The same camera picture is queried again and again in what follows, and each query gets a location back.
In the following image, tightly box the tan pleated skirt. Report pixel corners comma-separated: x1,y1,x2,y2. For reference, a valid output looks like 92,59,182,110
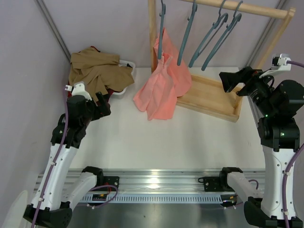
69,47,134,97

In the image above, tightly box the blue plastic hanger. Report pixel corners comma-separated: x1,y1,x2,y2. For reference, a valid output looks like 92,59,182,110
188,0,228,67
201,0,243,71
177,0,198,66

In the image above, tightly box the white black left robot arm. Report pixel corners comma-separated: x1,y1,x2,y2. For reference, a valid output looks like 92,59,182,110
23,92,111,228

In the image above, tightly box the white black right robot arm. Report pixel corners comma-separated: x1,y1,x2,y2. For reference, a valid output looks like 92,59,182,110
219,66,304,228

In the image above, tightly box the pink pleated skirt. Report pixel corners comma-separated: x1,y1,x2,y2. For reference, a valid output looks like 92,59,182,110
133,28,192,120

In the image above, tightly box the blue hanger with pink skirt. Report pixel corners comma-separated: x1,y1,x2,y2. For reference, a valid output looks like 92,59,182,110
157,0,166,59

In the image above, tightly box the white plastic basket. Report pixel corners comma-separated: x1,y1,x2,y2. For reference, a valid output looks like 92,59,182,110
110,59,136,99

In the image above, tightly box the wooden clothes rack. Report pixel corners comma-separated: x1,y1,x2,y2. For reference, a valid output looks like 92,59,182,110
148,0,296,123

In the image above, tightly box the red plaid garment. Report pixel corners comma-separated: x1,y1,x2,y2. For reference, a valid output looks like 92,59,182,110
68,47,119,101

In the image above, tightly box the white round object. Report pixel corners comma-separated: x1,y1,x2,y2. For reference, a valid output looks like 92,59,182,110
0,188,34,228

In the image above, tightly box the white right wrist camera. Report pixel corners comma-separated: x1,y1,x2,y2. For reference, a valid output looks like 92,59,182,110
259,54,291,78

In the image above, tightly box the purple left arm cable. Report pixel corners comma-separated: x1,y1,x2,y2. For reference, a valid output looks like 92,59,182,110
30,85,72,228

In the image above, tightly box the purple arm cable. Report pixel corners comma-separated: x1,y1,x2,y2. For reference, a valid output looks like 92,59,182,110
282,60,304,228
30,85,72,228

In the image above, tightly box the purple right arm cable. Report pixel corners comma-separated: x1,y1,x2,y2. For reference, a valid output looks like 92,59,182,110
282,60,304,228

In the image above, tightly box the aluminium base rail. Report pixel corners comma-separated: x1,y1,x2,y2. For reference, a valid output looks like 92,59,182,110
63,168,265,194

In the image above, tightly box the white slotted cable duct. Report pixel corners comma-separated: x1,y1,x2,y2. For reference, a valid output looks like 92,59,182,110
80,193,223,204

